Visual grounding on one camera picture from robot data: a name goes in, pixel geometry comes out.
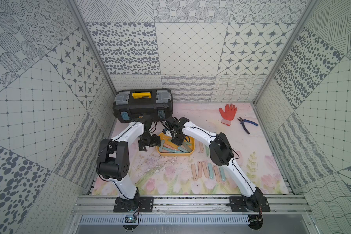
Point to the teal fruit knife in box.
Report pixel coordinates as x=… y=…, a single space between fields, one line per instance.
x=171 y=150

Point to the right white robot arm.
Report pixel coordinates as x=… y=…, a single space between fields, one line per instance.
x=223 y=155

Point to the pale pink knife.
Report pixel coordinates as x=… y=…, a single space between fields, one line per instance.
x=200 y=169

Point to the black plastic toolbox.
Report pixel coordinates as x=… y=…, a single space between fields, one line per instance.
x=133 y=104

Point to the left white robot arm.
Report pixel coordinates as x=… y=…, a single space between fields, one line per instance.
x=113 y=160

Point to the light teal knife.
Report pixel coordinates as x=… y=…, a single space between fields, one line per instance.
x=211 y=171

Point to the beige pink knife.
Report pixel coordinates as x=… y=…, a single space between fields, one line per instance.
x=194 y=172

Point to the floral pink table mat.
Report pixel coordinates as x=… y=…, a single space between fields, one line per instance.
x=155 y=174

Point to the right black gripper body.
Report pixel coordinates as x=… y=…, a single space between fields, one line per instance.
x=178 y=139

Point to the aluminium frame rail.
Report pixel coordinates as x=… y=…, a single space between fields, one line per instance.
x=195 y=204

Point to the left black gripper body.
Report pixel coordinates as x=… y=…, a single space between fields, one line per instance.
x=147 y=140

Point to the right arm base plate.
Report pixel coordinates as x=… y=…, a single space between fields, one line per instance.
x=244 y=204

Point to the blue handled pliers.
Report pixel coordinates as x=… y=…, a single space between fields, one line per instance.
x=244 y=121

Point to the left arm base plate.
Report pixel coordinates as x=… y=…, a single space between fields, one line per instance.
x=141 y=204

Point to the yellow plastic storage box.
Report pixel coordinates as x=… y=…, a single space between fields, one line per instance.
x=188 y=144

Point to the red work glove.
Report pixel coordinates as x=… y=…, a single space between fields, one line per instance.
x=228 y=114

